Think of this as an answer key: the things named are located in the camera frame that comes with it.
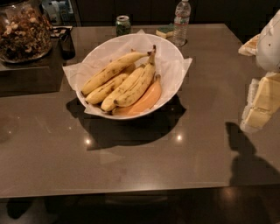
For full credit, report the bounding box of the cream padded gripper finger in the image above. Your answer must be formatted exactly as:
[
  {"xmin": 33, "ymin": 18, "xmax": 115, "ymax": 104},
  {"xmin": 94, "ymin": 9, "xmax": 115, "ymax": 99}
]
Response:
[
  {"xmin": 240, "ymin": 72, "xmax": 280, "ymax": 133},
  {"xmin": 238, "ymin": 34, "xmax": 260, "ymax": 56}
]

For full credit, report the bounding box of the white rounded gripper body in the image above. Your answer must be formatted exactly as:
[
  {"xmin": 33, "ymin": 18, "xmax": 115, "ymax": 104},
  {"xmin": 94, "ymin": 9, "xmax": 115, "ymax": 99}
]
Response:
[{"xmin": 255, "ymin": 10, "xmax": 280, "ymax": 73}]

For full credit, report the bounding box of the white bowl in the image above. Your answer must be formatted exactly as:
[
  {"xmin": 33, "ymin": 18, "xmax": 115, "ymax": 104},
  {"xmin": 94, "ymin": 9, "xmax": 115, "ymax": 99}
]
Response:
[{"xmin": 75, "ymin": 33, "xmax": 187, "ymax": 120}]

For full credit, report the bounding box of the long-stemmed yellow banana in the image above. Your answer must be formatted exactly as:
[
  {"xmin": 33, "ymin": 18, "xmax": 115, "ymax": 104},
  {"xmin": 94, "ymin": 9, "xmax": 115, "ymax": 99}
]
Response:
[{"xmin": 114, "ymin": 45, "xmax": 157, "ymax": 107}]

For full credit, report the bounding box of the orange-tinted banana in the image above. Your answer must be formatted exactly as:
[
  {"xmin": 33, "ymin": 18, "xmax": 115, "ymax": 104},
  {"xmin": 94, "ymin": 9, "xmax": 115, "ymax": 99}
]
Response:
[{"xmin": 112, "ymin": 74, "xmax": 162, "ymax": 116}]

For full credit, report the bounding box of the clear plastic water bottle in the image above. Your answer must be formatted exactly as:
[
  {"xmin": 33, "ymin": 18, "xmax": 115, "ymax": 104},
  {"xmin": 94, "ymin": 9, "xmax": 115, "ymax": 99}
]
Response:
[{"xmin": 172, "ymin": 0, "xmax": 191, "ymax": 47}]

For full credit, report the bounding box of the white paper liner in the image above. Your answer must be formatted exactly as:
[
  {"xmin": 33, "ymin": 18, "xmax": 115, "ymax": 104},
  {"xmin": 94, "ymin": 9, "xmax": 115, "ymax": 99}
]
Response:
[{"xmin": 63, "ymin": 31, "xmax": 192, "ymax": 120}]

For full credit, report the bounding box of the yellow green sponge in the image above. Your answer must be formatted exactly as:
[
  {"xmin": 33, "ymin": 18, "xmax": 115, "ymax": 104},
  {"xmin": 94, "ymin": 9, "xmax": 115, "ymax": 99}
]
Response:
[{"xmin": 156, "ymin": 24, "xmax": 174, "ymax": 39}]

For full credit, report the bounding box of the green drink can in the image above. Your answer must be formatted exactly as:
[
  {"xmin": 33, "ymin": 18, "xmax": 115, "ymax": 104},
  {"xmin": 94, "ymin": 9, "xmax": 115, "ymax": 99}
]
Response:
[{"xmin": 115, "ymin": 15, "xmax": 131, "ymax": 36}]

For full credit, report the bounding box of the dark tray stand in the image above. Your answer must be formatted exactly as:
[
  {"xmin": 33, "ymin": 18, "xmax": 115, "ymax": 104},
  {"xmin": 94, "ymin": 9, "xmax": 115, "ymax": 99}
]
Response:
[{"xmin": 0, "ymin": 38, "xmax": 64, "ymax": 97}]

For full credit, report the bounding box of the glass jar of nuts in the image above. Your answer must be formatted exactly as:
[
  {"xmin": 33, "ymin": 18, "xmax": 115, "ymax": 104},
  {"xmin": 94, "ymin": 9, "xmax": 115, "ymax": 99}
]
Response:
[{"xmin": 0, "ymin": 0, "xmax": 52, "ymax": 63}]

